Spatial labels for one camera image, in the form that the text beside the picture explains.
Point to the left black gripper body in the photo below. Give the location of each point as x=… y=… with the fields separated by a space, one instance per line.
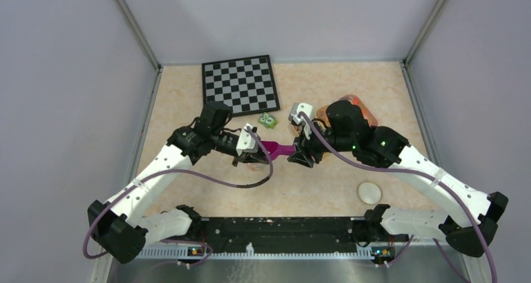
x=222 y=143

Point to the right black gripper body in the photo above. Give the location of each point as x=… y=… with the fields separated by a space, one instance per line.
x=314 y=143

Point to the magenta plastic scoop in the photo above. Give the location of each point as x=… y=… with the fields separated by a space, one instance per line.
x=275 y=149

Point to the clear plastic cup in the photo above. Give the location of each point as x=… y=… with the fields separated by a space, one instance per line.
x=256 y=167

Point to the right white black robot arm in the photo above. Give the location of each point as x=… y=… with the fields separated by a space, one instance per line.
x=467 y=219

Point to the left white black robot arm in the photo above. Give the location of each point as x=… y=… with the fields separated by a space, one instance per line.
x=118 y=226

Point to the tray with yellow gummy candies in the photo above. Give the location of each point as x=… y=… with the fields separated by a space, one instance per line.
x=321 y=114

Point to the tray with mixed colourful candies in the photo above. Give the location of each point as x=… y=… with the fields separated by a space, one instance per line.
x=367 y=115

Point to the green owl toy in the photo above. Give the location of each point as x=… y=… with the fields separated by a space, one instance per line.
x=268 y=121

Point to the black white chessboard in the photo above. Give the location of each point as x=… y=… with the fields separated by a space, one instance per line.
x=246 y=85

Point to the white round lid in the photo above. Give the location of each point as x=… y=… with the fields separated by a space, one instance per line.
x=369 y=193

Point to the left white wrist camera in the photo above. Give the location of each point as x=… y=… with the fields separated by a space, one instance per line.
x=245 y=143

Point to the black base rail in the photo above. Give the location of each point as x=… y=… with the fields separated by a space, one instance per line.
x=288 y=235

